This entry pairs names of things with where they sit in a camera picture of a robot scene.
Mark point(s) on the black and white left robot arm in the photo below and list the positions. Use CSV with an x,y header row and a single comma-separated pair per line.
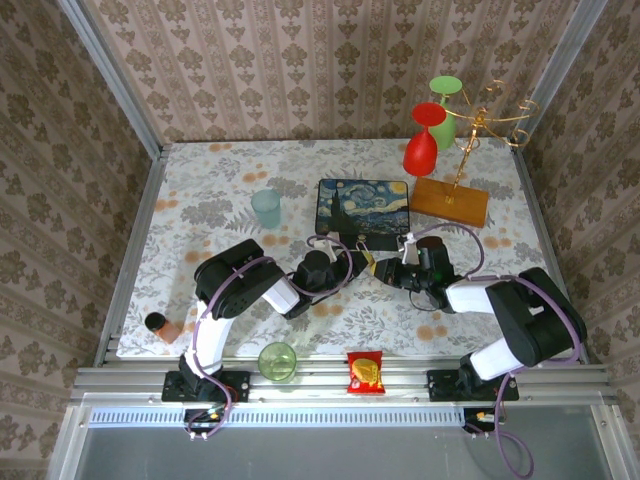
x,y
235,280

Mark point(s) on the starry night painted box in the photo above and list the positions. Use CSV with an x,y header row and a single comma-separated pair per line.
x,y
362,205

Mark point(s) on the floral patterned tablecloth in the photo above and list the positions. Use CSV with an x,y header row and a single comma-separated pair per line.
x,y
350,330

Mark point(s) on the frosted teal plastic cup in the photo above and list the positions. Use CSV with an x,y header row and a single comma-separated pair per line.
x,y
266,210

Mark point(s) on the red snack packet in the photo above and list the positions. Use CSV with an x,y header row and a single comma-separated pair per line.
x,y
366,372

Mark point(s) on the clear green plastic cup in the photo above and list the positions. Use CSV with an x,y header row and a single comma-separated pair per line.
x,y
276,362

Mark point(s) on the red plastic goblet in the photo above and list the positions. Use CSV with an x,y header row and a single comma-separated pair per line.
x,y
422,150

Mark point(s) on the green plastic goblet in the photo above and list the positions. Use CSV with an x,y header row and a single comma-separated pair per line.
x,y
445,130

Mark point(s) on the small wiring connector board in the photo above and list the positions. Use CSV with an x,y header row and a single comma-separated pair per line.
x,y
205,417
482,419

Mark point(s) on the orange bottle black cap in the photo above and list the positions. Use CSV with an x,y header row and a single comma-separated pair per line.
x,y
162,327

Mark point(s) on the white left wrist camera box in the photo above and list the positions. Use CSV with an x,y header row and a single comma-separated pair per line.
x,y
325,244

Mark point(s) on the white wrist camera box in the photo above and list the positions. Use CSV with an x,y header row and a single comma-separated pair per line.
x,y
325,244
407,246

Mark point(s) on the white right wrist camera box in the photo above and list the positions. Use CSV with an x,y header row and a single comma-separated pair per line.
x,y
407,246

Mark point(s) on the long horizontal aluminium rail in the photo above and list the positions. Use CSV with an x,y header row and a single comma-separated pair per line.
x,y
325,387

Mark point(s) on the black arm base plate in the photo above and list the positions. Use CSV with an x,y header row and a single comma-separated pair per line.
x,y
442,387
237,387

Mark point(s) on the aluminium table side rail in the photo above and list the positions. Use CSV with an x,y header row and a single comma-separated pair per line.
x,y
140,220
545,215

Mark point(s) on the aluminium frame post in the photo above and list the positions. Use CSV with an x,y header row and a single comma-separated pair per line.
x,y
555,75
115,80

